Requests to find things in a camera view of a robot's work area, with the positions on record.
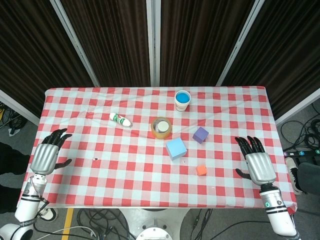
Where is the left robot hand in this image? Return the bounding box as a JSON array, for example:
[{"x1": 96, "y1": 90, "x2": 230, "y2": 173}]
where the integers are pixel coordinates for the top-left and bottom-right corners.
[{"x1": 29, "y1": 128, "x2": 73, "y2": 175}]

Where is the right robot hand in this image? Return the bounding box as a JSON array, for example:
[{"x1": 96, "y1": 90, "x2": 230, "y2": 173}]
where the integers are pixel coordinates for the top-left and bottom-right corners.
[{"x1": 234, "y1": 135, "x2": 277, "y2": 186}]

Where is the purple foam cube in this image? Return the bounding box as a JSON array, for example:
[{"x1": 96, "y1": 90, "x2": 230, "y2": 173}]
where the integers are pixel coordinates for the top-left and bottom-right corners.
[{"x1": 192, "y1": 126, "x2": 210, "y2": 145}]

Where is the white paper cup stack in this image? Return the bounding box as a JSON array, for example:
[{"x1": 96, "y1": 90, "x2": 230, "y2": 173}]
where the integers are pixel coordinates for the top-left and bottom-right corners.
[{"x1": 174, "y1": 90, "x2": 191, "y2": 113}]

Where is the dark trouser leg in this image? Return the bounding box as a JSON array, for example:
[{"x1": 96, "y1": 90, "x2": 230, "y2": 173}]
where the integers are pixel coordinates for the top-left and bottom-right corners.
[
  {"x1": 0, "y1": 141, "x2": 34, "y2": 214},
  {"x1": 296, "y1": 161, "x2": 320, "y2": 195}
]

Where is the white black sneaker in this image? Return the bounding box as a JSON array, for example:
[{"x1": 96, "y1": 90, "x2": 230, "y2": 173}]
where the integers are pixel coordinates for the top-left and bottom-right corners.
[
  {"x1": 284, "y1": 156, "x2": 307, "y2": 196},
  {"x1": 36, "y1": 206, "x2": 59, "y2": 222}
]

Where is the black power strip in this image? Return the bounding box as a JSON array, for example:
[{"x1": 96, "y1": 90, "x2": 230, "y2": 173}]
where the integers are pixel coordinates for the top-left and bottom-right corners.
[{"x1": 283, "y1": 148, "x2": 320, "y2": 158}]

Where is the small orange foam cube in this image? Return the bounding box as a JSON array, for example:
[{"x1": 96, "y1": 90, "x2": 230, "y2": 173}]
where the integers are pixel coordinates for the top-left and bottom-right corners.
[{"x1": 195, "y1": 164, "x2": 209, "y2": 177}]

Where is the red white checkered tablecloth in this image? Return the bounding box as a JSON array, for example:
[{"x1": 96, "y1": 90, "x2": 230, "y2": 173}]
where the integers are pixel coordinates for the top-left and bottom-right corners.
[{"x1": 16, "y1": 85, "x2": 299, "y2": 210}]

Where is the white green drink bottle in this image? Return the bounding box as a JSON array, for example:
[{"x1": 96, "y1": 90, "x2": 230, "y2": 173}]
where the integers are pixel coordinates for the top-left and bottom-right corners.
[{"x1": 109, "y1": 112, "x2": 133, "y2": 129}]

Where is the large light blue foam cube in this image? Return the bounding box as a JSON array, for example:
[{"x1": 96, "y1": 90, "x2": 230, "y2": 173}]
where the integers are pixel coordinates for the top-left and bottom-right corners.
[{"x1": 165, "y1": 137, "x2": 188, "y2": 161}]

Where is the yellow-brown packing tape roll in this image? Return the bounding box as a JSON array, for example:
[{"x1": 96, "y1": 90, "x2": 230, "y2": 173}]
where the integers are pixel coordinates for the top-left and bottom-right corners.
[{"x1": 150, "y1": 116, "x2": 173, "y2": 139}]

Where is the blue ball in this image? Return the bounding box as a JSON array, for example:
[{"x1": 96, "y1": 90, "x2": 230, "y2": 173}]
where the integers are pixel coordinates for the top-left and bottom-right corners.
[{"x1": 175, "y1": 91, "x2": 190, "y2": 104}]

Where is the white round disc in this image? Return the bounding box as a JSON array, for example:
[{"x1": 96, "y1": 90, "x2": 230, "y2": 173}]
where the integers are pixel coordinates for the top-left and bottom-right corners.
[{"x1": 156, "y1": 121, "x2": 170, "y2": 133}]

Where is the dark brown curtain panel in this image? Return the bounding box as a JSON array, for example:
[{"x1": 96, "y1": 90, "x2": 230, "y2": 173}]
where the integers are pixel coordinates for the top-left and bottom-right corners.
[
  {"x1": 60, "y1": 0, "x2": 152, "y2": 88},
  {"x1": 0, "y1": 0, "x2": 95, "y2": 119},
  {"x1": 221, "y1": 0, "x2": 320, "y2": 120},
  {"x1": 159, "y1": 0, "x2": 256, "y2": 87}
]

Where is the black cable bundle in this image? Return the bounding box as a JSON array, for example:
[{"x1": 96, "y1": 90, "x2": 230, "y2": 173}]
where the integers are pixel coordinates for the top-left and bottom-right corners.
[
  {"x1": 0, "y1": 101, "x2": 27, "y2": 137},
  {"x1": 279, "y1": 103, "x2": 320, "y2": 152},
  {"x1": 33, "y1": 208, "x2": 137, "y2": 240}
]

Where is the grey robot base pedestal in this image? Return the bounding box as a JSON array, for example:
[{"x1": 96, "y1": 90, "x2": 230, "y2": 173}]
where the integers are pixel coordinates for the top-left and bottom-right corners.
[{"x1": 119, "y1": 208, "x2": 191, "y2": 240}]

